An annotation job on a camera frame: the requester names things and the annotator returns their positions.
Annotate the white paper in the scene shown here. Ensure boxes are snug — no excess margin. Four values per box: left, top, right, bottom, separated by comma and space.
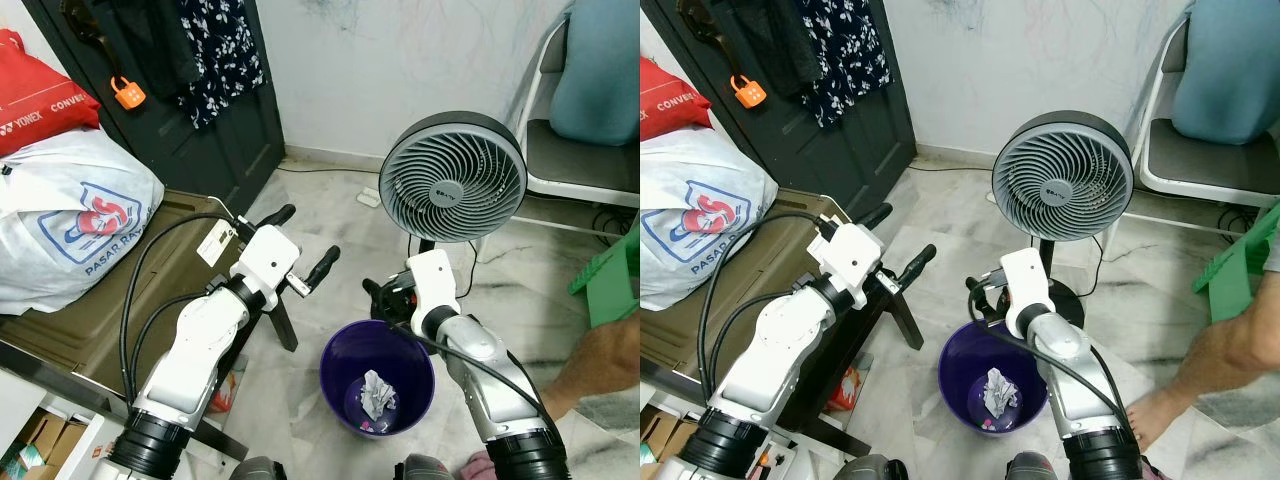
358, 369, 400, 422
984, 366, 1022, 417

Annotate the white luggage tag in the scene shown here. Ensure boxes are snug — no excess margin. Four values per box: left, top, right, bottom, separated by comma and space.
196, 222, 239, 267

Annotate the purple waste bin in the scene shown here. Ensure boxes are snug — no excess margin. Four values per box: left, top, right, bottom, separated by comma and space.
938, 320, 1051, 438
320, 320, 437, 439

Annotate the black door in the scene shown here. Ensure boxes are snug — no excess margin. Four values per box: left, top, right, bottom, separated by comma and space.
640, 0, 918, 216
22, 0, 288, 216

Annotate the orange packet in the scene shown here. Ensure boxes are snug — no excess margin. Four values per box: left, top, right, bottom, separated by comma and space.
828, 365, 863, 413
208, 370, 243, 413

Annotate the grey round standing fan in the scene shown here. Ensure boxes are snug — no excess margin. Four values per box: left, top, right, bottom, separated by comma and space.
992, 110, 1136, 331
379, 110, 528, 301

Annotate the navy white floral garment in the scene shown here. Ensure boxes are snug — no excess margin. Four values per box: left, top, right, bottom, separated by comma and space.
178, 0, 266, 129
800, 0, 891, 129

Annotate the grey robot right leg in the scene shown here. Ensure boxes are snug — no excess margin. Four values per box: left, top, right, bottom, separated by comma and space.
398, 454, 458, 480
1003, 451, 1063, 480

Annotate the grey robot leg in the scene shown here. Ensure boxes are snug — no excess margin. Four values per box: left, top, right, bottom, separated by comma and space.
843, 454, 908, 480
228, 456, 288, 480
1003, 451, 1063, 480
398, 454, 458, 480

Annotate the white printed plastic bag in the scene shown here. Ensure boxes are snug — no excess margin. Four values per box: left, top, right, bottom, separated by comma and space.
0, 128, 166, 316
640, 128, 779, 311

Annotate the grey robot left leg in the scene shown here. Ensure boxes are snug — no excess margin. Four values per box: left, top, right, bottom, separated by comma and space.
228, 456, 288, 480
843, 454, 908, 480

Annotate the black hanging garment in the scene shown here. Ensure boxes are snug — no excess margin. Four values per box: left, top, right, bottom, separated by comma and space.
108, 0, 201, 101
730, 0, 826, 96

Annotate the green plastic stool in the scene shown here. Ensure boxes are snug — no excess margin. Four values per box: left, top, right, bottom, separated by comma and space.
1192, 200, 1280, 323
568, 222, 641, 331

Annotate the olive brown suitcase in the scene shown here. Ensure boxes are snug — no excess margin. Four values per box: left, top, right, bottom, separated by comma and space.
0, 188, 301, 426
640, 188, 926, 441

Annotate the red printed sports bag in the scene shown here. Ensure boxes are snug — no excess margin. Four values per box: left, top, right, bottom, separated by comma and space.
640, 55, 713, 143
0, 28, 103, 159

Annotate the brown cardboard box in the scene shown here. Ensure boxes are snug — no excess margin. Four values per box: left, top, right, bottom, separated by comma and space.
0, 405, 101, 480
640, 405, 701, 471

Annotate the teal blue cushion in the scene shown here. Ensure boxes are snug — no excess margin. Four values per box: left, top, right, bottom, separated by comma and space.
1172, 0, 1280, 146
548, 0, 641, 147

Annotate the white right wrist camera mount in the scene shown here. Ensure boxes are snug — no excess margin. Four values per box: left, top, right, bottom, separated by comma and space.
998, 247, 1057, 339
404, 249, 463, 339

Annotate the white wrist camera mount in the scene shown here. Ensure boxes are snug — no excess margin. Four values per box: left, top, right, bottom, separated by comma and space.
817, 221, 888, 311
228, 224, 304, 313
404, 249, 463, 339
998, 247, 1057, 339

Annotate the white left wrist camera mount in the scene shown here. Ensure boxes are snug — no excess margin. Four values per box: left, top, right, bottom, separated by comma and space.
817, 221, 888, 311
228, 224, 304, 313

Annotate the black floor cable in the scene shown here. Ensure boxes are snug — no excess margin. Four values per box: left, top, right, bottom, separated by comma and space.
280, 163, 373, 179
915, 162, 1001, 177

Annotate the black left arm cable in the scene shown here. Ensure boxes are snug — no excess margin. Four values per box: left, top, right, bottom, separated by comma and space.
696, 209, 833, 403
714, 293, 803, 383
119, 211, 243, 403
129, 293, 217, 383

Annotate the black power cable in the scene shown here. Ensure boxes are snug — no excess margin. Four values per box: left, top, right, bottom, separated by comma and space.
588, 205, 641, 239
1213, 203, 1263, 239

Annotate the bronze door handle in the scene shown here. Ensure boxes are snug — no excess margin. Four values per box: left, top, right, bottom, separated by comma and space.
60, 0, 106, 46
678, 0, 726, 41

